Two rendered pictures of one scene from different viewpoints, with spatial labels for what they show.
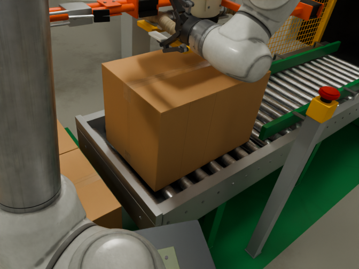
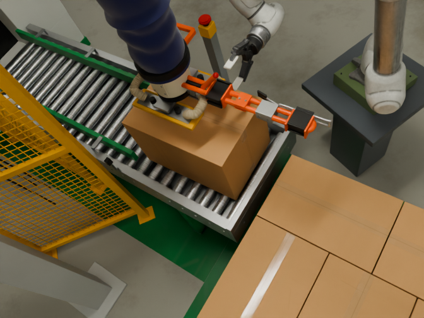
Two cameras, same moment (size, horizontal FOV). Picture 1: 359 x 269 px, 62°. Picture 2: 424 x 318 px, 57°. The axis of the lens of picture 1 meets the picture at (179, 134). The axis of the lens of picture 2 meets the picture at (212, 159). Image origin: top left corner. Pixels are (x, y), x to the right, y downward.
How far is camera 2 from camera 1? 1.81 m
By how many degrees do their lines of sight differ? 54
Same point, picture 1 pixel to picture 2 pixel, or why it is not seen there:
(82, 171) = (278, 195)
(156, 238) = (325, 94)
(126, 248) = not seen: hidden behind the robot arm
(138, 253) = not seen: hidden behind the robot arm
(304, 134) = (216, 45)
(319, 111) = (213, 28)
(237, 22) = (265, 10)
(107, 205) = (296, 161)
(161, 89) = (235, 111)
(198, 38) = (267, 36)
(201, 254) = (320, 74)
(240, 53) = (281, 11)
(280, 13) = not seen: outside the picture
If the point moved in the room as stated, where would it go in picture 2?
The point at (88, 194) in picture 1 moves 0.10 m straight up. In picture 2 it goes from (294, 177) to (294, 169)
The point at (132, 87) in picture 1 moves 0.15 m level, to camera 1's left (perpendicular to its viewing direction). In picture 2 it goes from (243, 127) to (253, 154)
